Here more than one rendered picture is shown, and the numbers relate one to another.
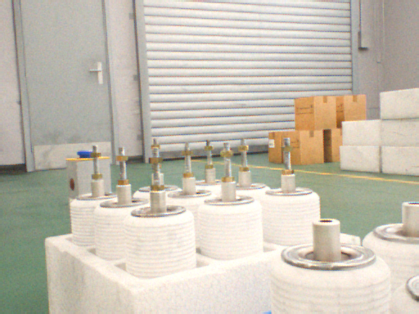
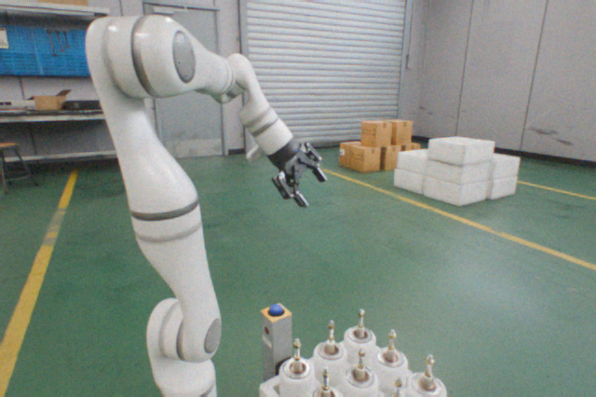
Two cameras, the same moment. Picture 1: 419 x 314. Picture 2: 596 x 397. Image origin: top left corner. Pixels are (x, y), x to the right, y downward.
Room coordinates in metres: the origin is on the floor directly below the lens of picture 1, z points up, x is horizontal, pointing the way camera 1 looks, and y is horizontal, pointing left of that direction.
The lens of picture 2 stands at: (0.09, 0.24, 0.97)
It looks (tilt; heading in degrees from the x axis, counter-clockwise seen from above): 17 degrees down; 357
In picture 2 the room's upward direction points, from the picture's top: straight up
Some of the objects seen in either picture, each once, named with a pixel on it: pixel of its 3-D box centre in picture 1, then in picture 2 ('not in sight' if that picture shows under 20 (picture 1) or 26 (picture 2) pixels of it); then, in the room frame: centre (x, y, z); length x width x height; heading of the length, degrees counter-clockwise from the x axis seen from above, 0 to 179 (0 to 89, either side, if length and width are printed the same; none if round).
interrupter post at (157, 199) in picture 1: (158, 202); not in sight; (0.67, 0.08, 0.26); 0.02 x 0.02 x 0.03
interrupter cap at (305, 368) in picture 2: (98, 196); (297, 368); (0.87, 0.20, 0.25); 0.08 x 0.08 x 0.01
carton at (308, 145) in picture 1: (302, 146); (365, 158); (4.49, -0.84, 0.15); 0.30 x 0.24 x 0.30; 23
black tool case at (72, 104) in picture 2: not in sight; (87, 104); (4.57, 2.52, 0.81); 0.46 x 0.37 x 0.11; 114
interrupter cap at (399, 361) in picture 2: (245, 186); (390, 357); (0.89, -0.06, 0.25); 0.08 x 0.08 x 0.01
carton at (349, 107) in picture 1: (344, 112); (396, 132); (4.72, -1.30, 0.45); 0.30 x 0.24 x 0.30; 22
